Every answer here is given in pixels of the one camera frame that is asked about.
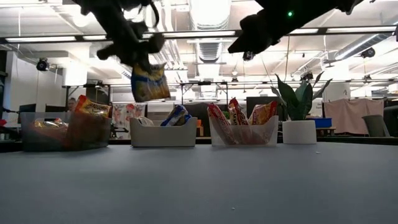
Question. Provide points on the floral poster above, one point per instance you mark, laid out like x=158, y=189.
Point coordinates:
x=124, y=113

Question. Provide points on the green snake plant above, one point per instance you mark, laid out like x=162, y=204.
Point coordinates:
x=295, y=99

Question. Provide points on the beige cloth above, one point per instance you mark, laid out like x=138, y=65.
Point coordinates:
x=351, y=115

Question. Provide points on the clear plastic bin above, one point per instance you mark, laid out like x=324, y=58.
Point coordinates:
x=270, y=137

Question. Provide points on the white plant pot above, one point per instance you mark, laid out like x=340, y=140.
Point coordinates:
x=299, y=132

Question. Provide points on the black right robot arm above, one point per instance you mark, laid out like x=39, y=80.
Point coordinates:
x=326, y=4

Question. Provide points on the white plastic bin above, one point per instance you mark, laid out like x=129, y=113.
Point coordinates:
x=163, y=137

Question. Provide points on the black aluminium table frame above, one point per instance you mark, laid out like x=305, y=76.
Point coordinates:
x=357, y=140

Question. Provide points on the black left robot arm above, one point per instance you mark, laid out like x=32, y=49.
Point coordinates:
x=105, y=12

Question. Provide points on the blue crate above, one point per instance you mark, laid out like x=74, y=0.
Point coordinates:
x=324, y=122

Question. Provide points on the blue-grey table mat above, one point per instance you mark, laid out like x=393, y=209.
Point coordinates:
x=217, y=186

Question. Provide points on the dark grey translucent bin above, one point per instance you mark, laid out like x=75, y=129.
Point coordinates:
x=40, y=140

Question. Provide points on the large black screen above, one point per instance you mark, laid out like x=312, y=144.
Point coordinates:
x=258, y=99

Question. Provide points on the black metal frame rig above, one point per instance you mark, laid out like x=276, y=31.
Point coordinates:
x=202, y=83

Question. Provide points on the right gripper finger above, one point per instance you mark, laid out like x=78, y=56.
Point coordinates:
x=241, y=47

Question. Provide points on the black ceiling spotlight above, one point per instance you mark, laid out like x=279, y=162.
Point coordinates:
x=42, y=64
x=308, y=75
x=368, y=52
x=248, y=56

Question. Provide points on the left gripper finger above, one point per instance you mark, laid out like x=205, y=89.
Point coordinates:
x=145, y=68

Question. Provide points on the grey chair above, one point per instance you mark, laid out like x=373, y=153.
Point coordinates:
x=374, y=126

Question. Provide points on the person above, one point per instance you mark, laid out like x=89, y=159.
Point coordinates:
x=72, y=104

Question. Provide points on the silver ventilation duct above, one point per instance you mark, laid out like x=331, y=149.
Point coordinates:
x=357, y=48

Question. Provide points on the black chair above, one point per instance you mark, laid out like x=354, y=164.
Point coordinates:
x=391, y=121

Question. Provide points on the black desk monitor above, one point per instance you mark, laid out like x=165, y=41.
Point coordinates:
x=27, y=108
x=56, y=108

